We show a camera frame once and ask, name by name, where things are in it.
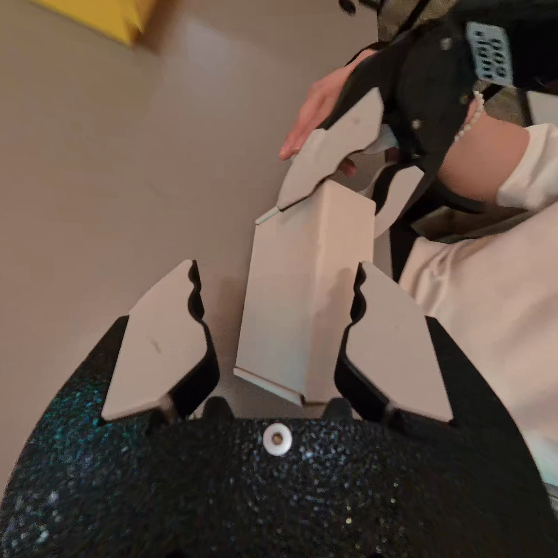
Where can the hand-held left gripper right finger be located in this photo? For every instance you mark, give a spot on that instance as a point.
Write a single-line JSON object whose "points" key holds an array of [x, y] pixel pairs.
{"points": [[392, 348]]}

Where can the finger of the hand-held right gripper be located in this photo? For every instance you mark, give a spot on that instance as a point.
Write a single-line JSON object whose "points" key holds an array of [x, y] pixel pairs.
{"points": [[344, 130], [405, 187]]}

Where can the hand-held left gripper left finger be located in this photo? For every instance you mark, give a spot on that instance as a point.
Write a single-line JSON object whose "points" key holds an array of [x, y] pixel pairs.
{"points": [[157, 348]]}

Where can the white cardboard box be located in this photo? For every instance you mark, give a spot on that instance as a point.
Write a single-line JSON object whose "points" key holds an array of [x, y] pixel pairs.
{"points": [[287, 283]]}

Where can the person's right forearm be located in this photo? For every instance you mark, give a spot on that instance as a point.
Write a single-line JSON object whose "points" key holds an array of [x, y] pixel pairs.
{"points": [[484, 165]]}

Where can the person's right hand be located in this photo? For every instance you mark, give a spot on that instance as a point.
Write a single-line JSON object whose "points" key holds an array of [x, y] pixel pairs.
{"points": [[316, 104]]}

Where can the yellow plastic bin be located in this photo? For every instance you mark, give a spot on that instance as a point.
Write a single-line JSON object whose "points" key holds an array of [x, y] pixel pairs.
{"points": [[109, 17]]}

